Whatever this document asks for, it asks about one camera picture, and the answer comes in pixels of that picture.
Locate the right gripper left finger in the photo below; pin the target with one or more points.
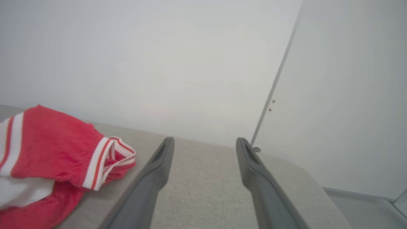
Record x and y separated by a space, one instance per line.
143 197

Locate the small white round fitting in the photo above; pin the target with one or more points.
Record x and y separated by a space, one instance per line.
257 149

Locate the red and white jersey garment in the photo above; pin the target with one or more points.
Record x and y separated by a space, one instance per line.
47 149

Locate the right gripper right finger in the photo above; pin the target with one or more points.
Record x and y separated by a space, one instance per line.
270 203

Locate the grey wall corner trim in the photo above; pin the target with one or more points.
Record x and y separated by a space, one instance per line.
276 79

